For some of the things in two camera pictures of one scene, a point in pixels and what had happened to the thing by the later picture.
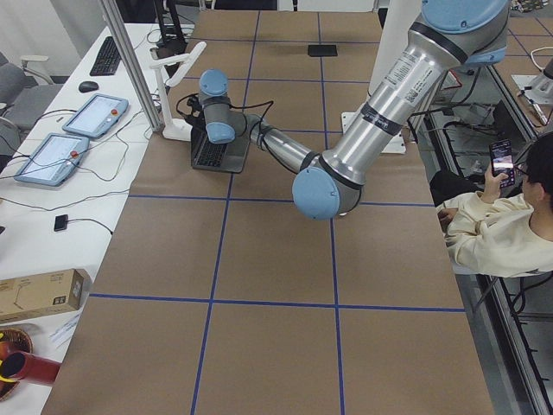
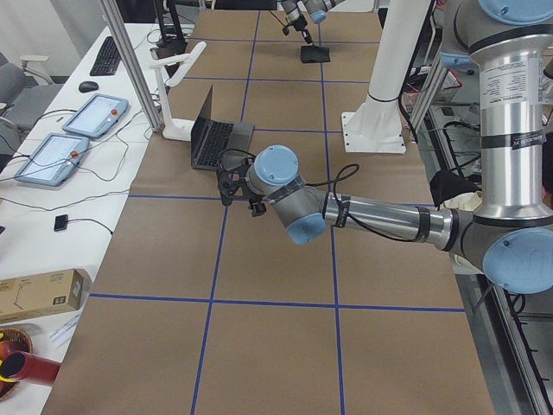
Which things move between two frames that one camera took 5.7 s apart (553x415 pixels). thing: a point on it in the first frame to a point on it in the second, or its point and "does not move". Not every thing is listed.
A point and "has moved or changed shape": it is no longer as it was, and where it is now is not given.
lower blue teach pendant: x=54 y=161 does not move
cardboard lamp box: x=43 y=294 does not move
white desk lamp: x=177 y=130 does not move
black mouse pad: x=322 y=50 has moved or changed shape
